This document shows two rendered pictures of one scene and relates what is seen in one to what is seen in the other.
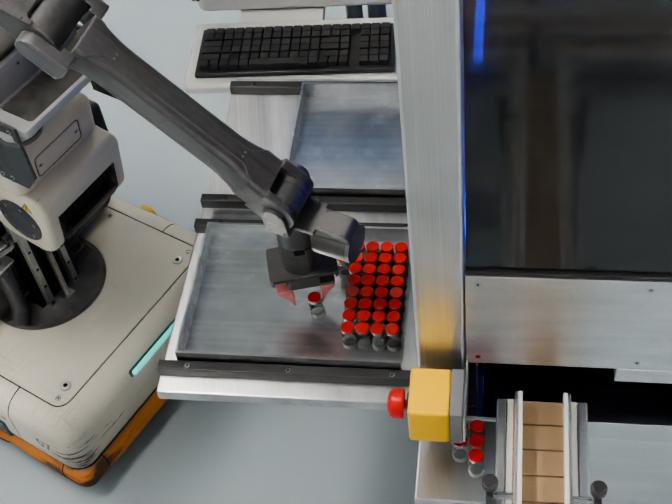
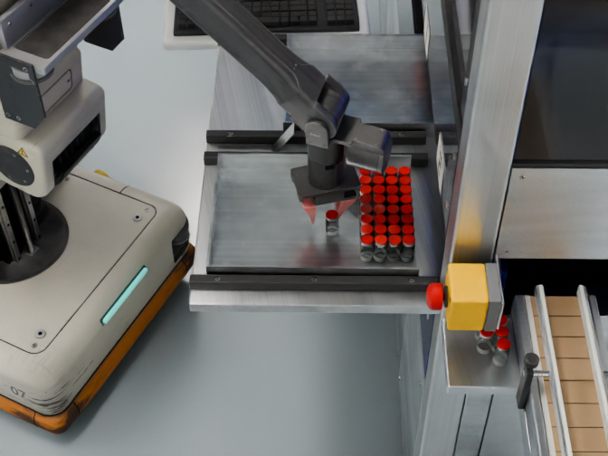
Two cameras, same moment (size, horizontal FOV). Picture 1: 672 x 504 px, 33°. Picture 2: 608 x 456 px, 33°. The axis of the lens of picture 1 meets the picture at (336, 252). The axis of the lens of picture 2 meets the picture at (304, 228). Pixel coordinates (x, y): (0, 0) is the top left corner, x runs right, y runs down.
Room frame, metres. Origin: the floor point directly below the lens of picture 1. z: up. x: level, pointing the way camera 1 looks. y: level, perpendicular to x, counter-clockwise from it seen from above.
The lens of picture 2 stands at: (-0.08, 0.33, 2.19)
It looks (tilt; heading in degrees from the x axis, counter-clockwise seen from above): 48 degrees down; 348
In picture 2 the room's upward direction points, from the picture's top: straight up
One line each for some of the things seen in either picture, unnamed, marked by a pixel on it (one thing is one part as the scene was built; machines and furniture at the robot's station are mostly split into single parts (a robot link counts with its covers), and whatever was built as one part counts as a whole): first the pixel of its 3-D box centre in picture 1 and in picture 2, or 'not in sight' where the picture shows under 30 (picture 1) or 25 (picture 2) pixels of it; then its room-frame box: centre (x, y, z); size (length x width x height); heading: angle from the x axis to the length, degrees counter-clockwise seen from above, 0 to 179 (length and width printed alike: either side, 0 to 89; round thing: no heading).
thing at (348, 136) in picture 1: (389, 141); (374, 83); (1.39, -0.12, 0.90); 0.34 x 0.26 x 0.04; 77
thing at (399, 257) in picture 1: (397, 295); (405, 213); (1.04, -0.08, 0.90); 0.18 x 0.02 x 0.05; 167
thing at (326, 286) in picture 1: (310, 280); (329, 198); (1.06, 0.04, 0.95); 0.07 x 0.07 x 0.09; 2
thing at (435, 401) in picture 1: (435, 405); (470, 297); (0.78, -0.10, 1.00); 0.08 x 0.07 x 0.07; 77
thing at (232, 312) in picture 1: (299, 294); (313, 214); (1.08, 0.07, 0.90); 0.34 x 0.26 x 0.04; 77
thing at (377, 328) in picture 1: (383, 295); (392, 213); (1.05, -0.06, 0.90); 0.18 x 0.02 x 0.05; 166
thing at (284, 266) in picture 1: (299, 252); (325, 168); (1.06, 0.05, 1.02); 0.10 x 0.07 x 0.07; 92
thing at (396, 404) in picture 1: (401, 403); (439, 296); (0.79, -0.06, 0.99); 0.04 x 0.04 x 0.04; 77
